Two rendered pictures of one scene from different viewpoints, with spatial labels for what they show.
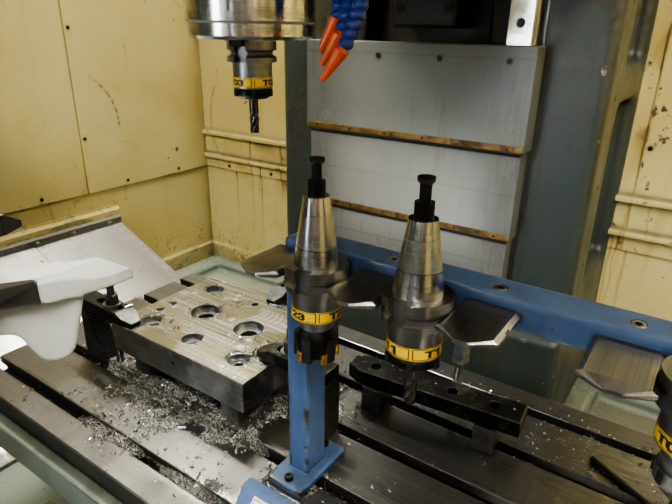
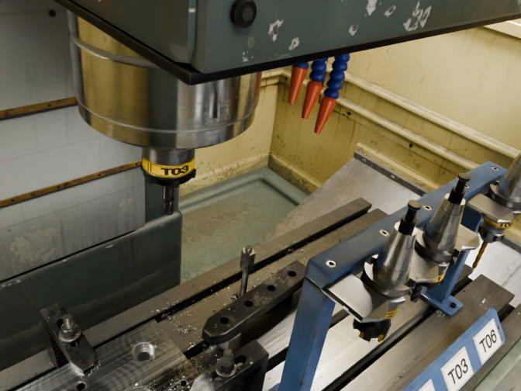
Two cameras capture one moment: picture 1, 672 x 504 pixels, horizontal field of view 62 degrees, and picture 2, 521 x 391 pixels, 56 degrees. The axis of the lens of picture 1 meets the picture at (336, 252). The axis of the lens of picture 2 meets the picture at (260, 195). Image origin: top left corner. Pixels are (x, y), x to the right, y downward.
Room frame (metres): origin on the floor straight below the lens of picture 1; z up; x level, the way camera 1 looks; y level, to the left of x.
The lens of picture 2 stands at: (0.59, 0.50, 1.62)
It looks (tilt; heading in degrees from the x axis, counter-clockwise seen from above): 34 degrees down; 280
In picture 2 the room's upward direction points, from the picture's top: 8 degrees clockwise
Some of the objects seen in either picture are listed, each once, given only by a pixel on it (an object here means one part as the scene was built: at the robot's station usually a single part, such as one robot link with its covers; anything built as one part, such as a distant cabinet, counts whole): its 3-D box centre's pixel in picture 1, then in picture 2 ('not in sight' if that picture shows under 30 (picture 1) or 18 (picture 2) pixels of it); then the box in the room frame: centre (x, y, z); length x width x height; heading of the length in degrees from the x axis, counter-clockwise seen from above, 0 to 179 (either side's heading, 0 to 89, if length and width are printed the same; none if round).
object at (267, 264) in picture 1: (273, 262); (359, 299); (0.53, 0.06, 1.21); 0.07 x 0.05 x 0.01; 146
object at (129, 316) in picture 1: (112, 322); not in sight; (0.82, 0.37, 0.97); 0.13 x 0.03 x 0.15; 56
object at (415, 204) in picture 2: (316, 176); (410, 216); (0.50, 0.02, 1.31); 0.02 x 0.02 x 0.03
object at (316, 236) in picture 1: (316, 229); (398, 250); (0.50, 0.02, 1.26); 0.04 x 0.04 x 0.07
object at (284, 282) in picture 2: (430, 402); (258, 307); (0.67, -0.14, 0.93); 0.26 x 0.05 x 0.06; 61
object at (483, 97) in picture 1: (405, 176); (25, 150); (1.12, -0.14, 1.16); 0.48 x 0.05 x 0.51; 56
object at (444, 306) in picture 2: not in sight; (459, 244); (0.33, -0.33, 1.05); 0.10 x 0.05 x 0.30; 146
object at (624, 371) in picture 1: (621, 369); (491, 209); (0.34, -0.21, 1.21); 0.07 x 0.05 x 0.01; 146
